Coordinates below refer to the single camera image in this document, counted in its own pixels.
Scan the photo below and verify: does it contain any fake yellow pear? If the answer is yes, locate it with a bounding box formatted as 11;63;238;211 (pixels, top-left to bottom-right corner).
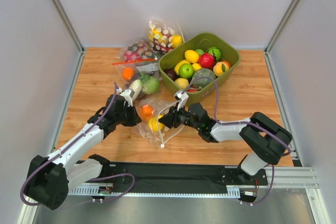
148;114;164;132
192;63;202;71

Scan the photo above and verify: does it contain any clear zip bag with fruit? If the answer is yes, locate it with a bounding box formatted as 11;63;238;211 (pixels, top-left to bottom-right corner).
132;98;184;148

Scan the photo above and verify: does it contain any fake orange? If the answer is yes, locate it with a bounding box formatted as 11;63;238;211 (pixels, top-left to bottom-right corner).
140;104;155;121
223;60;232;68
121;67;135;82

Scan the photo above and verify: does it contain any fake yellow lemon from bag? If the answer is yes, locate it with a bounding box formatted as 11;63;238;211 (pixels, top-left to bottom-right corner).
184;49;200;64

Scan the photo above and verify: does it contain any fake red peach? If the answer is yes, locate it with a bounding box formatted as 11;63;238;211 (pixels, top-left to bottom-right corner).
198;52;215;69

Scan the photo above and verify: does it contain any fake yellow peach with leaf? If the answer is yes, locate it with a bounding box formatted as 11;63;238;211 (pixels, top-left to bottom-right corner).
213;61;230;77

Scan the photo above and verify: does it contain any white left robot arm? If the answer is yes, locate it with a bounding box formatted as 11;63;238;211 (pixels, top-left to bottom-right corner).
20;90;141;210

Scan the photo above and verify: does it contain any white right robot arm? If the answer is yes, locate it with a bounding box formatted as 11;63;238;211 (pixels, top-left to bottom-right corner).
159;103;292;176

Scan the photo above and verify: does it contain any fake yellow quince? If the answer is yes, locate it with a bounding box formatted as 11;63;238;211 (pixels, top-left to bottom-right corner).
174;78;189;90

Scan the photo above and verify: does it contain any fake green cabbage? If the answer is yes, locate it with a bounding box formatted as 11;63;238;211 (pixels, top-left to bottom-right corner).
140;74;160;94

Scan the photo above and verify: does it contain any clear bag with orange zipper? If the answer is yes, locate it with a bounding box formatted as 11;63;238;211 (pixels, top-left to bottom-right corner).
112;58;161;98

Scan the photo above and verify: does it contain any fake dark red plum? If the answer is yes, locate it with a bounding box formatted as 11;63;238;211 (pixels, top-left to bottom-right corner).
164;69;178;81

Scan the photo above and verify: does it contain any fake netted melon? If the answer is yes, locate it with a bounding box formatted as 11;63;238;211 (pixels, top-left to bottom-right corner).
192;68;216;89

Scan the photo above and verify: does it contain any fake green apple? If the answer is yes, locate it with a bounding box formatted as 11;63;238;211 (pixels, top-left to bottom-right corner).
178;63;195;79

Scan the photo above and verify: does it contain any polka dot bag with strawberry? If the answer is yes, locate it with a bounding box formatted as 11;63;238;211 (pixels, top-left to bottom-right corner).
116;39;162;62

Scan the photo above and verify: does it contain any fake bumpy green fruit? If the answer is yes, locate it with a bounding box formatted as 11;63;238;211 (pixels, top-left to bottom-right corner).
195;48;205;56

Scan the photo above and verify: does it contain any fake orange in bin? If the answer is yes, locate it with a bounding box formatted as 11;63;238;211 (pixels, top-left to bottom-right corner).
223;60;232;68

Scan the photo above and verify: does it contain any fake striped watermelon ball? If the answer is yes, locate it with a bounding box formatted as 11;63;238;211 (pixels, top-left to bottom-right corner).
207;47;222;61

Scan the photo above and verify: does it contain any polka dot bag with lemon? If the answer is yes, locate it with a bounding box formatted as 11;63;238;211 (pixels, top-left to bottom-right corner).
148;19;185;54

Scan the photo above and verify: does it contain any green plastic bin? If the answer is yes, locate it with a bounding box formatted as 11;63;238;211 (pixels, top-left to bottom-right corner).
159;33;240;105

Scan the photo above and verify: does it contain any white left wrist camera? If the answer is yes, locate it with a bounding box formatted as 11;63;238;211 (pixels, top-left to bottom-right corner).
119;89;135;106

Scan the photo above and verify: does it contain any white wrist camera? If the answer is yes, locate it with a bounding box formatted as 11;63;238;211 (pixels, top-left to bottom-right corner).
119;89;135;106
174;90;188;111

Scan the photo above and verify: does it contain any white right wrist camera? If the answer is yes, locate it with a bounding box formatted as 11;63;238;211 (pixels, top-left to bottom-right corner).
174;90;188;111

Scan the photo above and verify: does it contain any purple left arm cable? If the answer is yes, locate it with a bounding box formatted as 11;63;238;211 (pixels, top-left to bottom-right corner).
20;81;121;206

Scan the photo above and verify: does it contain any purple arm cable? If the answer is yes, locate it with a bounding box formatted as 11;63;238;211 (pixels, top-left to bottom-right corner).
181;76;292;205
20;81;121;206

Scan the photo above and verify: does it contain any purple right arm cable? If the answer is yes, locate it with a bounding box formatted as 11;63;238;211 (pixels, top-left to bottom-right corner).
181;76;292;205

